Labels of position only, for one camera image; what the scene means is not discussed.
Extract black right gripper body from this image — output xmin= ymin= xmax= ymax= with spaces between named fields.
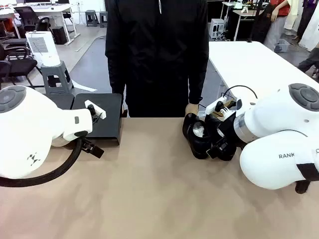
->
xmin=216 ymin=115 xmax=244 ymax=150

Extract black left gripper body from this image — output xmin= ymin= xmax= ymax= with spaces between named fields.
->
xmin=81 ymin=137 xmax=105 ymax=159

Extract black leather loafer shoe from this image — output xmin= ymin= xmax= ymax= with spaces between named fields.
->
xmin=204 ymin=113 xmax=237 ymax=161
xmin=182 ymin=113 xmax=212 ymax=160

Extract person's right forearm black sleeve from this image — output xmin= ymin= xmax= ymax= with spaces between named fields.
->
xmin=109 ymin=59 xmax=128 ymax=105

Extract person's left forearm black sleeve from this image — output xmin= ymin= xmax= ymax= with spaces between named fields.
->
xmin=187 ymin=59 xmax=209 ymax=105

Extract black shoe stand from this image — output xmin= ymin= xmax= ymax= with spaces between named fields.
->
xmin=46 ymin=93 xmax=123 ymax=145

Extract black pole stand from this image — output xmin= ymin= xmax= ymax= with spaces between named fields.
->
xmin=246 ymin=0 xmax=262 ymax=43

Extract person's left hand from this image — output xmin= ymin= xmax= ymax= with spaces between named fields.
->
xmin=184 ymin=103 xmax=200 ymax=117

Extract white tissue paper shoe stuffing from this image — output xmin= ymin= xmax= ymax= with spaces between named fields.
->
xmin=193 ymin=123 xmax=206 ymax=137

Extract white table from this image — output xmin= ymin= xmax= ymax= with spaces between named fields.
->
xmin=208 ymin=41 xmax=319 ymax=100

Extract grey plastic step stool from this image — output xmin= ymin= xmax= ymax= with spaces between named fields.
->
xmin=40 ymin=61 xmax=75 ymax=95

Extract person body in black jacket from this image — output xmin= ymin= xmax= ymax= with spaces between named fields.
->
xmin=104 ymin=0 xmax=209 ymax=118

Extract clear plastic storage box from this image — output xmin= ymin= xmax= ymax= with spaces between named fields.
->
xmin=274 ymin=38 xmax=292 ymax=53

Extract white computer case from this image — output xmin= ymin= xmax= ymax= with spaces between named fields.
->
xmin=210 ymin=18 xmax=227 ymax=40

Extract seated person dark trouser leg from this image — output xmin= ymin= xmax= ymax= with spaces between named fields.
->
xmin=297 ymin=47 xmax=319 ymax=83

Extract mannequin red top grey trousers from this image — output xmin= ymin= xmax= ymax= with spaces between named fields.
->
xmin=263 ymin=0 xmax=292 ymax=52

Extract white air purifier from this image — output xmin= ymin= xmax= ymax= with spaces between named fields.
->
xmin=25 ymin=31 xmax=62 ymax=68

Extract black hanging apron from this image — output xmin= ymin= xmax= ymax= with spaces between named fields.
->
xmin=251 ymin=2 xmax=274 ymax=43

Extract black office chair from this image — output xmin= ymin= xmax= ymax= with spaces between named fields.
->
xmin=13 ymin=6 xmax=52 ymax=33
xmin=0 ymin=37 xmax=42 ymax=90

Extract black computer tower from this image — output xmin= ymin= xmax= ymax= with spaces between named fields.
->
xmin=51 ymin=26 xmax=68 ymax=45

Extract wooden top background table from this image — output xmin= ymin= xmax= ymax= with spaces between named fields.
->
xmin=233 ymin=9 xmax=271 ymax=42

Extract cream hanging garment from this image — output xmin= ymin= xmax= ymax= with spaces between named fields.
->
xmin=284 ymin=0 xmax=300 ymax=35

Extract white hanging cloth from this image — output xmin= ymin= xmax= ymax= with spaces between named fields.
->
xmin=300 ymin=0 xmax=319 ymax=52

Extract small grey plastic stool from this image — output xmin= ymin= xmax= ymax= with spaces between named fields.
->
xmin=99 ymin=11 xmax=108 ymax=28
xmin=85 ymin=9 xmax=100 ymax=27

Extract dark hanging garment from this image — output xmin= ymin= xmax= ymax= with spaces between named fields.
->
xmin=296 ymin=0 xmax=315 ymax=42

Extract white office desk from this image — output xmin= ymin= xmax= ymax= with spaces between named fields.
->
xmin=0 ymin=3 xmax=81 ymax=46

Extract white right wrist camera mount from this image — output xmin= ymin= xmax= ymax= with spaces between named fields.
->
xmin=204 ymin=97 xmax=237 ymax=120

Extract thin black camera cable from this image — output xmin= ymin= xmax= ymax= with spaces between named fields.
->
xmin=222 ymin=85 xmax=258 ymax=100

